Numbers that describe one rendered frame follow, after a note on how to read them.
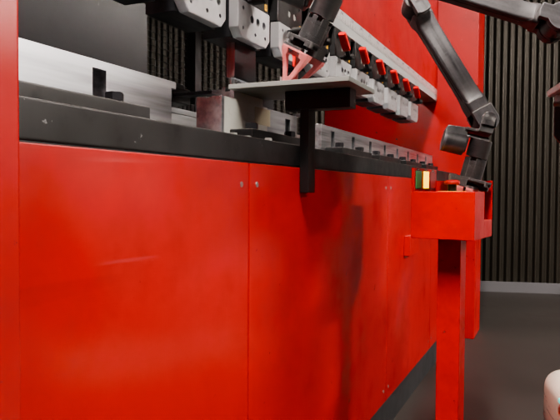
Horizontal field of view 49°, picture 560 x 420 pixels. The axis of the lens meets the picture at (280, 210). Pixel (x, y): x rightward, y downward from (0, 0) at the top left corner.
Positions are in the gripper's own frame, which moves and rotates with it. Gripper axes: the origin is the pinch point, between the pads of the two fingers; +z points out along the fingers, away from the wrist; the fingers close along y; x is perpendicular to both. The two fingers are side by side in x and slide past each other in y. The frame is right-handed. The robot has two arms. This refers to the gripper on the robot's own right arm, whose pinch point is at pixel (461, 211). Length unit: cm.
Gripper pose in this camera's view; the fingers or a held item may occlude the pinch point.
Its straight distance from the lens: 173.1
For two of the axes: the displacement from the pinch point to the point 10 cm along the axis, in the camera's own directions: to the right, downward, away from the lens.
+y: -8.3, -2.7, 4.9
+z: -2.3, 9.6, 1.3
